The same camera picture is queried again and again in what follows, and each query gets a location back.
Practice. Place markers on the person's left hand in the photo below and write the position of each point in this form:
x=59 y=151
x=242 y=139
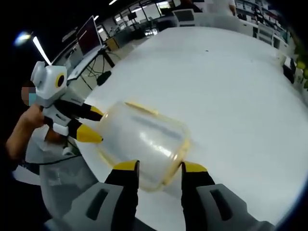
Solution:
x=33 y=118

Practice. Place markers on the white office chair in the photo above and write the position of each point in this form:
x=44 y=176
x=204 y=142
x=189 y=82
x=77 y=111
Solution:
x=184 y=17

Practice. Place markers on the green potted plant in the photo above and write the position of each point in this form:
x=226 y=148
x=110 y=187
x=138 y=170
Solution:
x=302 y=67

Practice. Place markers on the small black box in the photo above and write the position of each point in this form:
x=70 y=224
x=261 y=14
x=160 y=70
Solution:
x=289 y=71

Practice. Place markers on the black floor base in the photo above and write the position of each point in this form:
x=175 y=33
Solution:
x=104 y=78

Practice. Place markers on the clear box with yellow buckle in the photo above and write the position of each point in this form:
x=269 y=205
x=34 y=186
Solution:
x=144 y=144

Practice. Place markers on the white storage shelf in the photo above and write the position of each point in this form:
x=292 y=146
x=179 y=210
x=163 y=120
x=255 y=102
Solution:
x=264 y=21

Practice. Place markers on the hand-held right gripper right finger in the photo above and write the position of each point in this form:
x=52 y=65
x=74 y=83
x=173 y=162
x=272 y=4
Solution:
x=209 y=202

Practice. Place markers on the white folding desk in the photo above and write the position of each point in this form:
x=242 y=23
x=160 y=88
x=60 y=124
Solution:
x=81 y=63

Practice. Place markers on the large monitor screen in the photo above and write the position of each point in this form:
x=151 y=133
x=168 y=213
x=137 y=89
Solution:
x=89 y=36

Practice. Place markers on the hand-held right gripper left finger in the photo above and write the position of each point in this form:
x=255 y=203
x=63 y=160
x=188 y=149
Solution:
x=108 y=199

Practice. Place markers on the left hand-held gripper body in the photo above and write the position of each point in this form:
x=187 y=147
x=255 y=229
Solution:
x=51 y=81

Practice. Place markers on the grey mesh chair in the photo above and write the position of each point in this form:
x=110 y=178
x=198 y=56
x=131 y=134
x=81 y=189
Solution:
x=67 y=187

